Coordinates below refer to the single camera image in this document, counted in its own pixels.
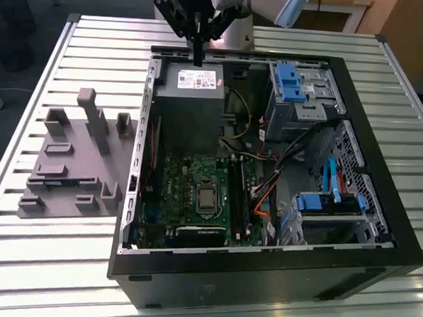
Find wooden desk white frame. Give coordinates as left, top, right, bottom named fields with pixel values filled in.
left=295, top=0, right=375, bottom=35

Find black RAM slot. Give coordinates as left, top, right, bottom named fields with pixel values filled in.
left=234, top=159, right=250, bottom=236
left=224, top=158, right=243, bottom=239

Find black main wire bundle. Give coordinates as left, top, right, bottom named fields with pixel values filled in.
left=252, top=118, right=338, bottom=205

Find wooden cabinet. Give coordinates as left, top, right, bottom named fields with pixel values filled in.
left=357, top=0, right=423, bottom=85

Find orange and red wires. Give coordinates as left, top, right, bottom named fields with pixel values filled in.
left=252, top=191, right=278, bottom=218

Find black open PC case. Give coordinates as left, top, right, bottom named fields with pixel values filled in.
left=103, top=43, right=423, bottom=317

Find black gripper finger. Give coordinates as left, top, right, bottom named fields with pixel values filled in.
left=147, top=0, right=203, bottom=67
left=198, top=7, right=240, bottom=69

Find blue flat data wire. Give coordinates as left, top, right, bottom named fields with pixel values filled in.
left=322, top=157, right=344, bottom=204

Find grey metal drive cage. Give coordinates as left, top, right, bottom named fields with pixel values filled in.
left=264, top=61, right=349, bottom=145

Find silver CPU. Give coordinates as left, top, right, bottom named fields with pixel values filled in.
left=196, top=187, right=220, bottom=208

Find grey metal disk bay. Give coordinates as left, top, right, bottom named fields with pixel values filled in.
left=290, top=191, right=388, bottom=250

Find green Dell motherboard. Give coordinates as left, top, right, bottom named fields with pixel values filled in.
left=135, top=150, right=269, bottom=253

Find grey parts rack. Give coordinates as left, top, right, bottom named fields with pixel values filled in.
left=16, top=83, right=137, bottom=226

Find yellow and black wire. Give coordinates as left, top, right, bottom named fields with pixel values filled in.
left=219, top=87, right=255, bottom=143

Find grey power supply unit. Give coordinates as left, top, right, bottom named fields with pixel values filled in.
left=150, top=60, right=227, bottom=158

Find blue board connector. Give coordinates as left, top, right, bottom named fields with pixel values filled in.
left=145, top=204, right=159, bottom=224

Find hard disk in blue carrier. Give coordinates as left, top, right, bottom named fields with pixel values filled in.
left=293, top=191, right=366, bottom=219

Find metal CPU socket cover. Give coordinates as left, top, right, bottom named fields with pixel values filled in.
left=190, top=178, right=227, bottom=223

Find blue plastic drive carrier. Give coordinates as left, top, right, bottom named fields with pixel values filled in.
left=275, top=63, right=309, bottom=104

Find black graphics card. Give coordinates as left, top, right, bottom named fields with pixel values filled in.
left=173, top=224, right=228, bottom=252

